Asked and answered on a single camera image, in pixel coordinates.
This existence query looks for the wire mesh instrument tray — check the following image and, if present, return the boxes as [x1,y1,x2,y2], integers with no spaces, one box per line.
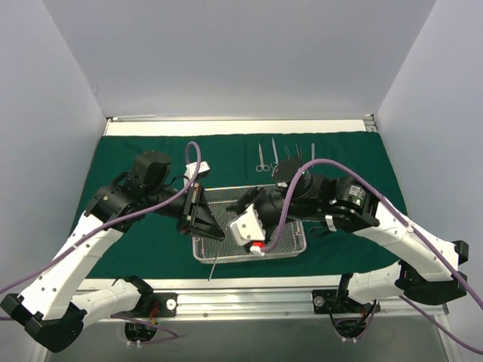
[192,186,306,265]

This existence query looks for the steel surgical scissors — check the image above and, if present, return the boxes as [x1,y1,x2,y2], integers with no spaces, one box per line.
[255,143,271,173]

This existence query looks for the long steel tweezers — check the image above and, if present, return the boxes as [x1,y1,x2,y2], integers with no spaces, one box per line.
[208,242,223,281]

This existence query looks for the short steel tweezers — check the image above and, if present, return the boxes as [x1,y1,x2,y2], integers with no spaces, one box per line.
[284,146,294,158]

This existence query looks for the green surgical drape cloth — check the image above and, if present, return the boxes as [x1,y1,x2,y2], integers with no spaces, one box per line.
[79,132,405,279]

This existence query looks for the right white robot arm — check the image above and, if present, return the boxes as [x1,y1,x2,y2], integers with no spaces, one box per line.
[227,158,469,311]

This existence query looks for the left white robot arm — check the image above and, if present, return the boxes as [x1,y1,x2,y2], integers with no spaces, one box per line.
[1,151,225,353]

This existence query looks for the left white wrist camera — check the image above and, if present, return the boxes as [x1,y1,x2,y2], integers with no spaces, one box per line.
[184,161,211,179]

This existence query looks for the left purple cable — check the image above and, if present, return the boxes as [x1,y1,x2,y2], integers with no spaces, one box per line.
[0,141,201,342]

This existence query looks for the purple cable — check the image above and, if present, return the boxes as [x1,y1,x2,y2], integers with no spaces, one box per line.
[263,158,483,355]
[0,141,201,342]

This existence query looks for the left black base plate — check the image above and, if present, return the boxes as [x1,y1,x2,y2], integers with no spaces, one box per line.
[149,293,178,318]

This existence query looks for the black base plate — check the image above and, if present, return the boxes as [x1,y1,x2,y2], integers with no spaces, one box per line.
[311,289,374,315]
[149,293,178,318]

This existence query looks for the aluminium front rail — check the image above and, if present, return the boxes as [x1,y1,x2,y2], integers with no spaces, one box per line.
[41,282,450,325]

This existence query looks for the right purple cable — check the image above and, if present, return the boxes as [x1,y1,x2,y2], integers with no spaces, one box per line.
[263,158,483,355]

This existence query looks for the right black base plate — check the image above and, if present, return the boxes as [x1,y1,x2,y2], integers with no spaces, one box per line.
[311,289,374,315]

